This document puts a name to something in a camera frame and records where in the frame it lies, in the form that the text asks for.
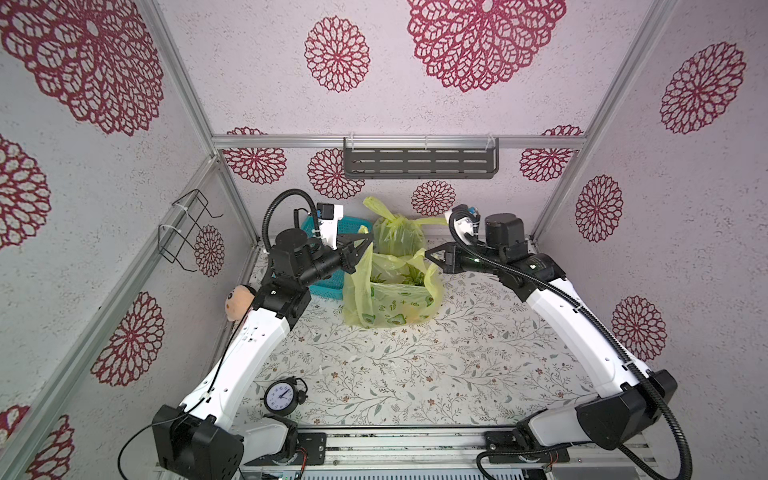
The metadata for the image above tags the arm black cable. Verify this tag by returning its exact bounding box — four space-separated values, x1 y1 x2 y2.
116 188 322 480
448 205 694 480

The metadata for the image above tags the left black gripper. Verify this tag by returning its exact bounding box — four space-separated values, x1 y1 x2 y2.
298 232 373 289

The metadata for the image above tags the yellow plastic bag bottom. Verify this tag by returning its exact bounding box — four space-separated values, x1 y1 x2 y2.
342 247 445 329

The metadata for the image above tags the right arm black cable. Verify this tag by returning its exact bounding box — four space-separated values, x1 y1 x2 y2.
448 205 694 480

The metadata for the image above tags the plush doll toy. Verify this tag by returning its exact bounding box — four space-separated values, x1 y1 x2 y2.
225 285 256 323

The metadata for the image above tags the grey wall shelf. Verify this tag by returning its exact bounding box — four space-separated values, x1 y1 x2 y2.
342 137 500 180

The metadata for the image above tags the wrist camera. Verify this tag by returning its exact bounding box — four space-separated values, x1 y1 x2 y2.
317 203 344 250
452 207 481 244

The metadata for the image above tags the teal plastic basket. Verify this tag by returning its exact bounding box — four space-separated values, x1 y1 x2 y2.
310 216 373 300

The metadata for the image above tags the yellow plastic bag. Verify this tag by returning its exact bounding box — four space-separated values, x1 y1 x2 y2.
363 196 447 257
342 247 445 329

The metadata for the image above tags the yellow plastic bag top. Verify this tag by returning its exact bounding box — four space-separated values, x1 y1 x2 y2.
363 196 447 257

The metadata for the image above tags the pineapple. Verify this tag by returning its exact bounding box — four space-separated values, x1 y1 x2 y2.
400 265 425 286

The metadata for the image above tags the black wire wall rack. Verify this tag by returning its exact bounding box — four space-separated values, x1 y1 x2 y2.
156 189 225 278

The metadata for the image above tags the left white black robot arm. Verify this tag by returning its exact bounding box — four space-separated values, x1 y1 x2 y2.
151 228 373 479

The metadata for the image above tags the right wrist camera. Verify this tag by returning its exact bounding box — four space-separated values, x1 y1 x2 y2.
452 207 481 244

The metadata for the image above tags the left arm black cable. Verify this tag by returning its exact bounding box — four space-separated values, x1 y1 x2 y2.
116 188 322 480

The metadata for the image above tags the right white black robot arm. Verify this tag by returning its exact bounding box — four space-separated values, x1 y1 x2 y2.
425 205 677 450

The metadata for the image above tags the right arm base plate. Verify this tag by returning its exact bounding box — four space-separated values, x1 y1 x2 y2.
483 429 571 464

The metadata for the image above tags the black alarm clock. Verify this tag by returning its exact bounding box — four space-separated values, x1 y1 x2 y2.
263 376 308 416

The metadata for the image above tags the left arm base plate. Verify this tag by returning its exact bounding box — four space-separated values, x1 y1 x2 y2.
243 431 328 467

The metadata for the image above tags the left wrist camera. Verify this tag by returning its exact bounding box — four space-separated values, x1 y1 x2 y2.
317 203 344 250

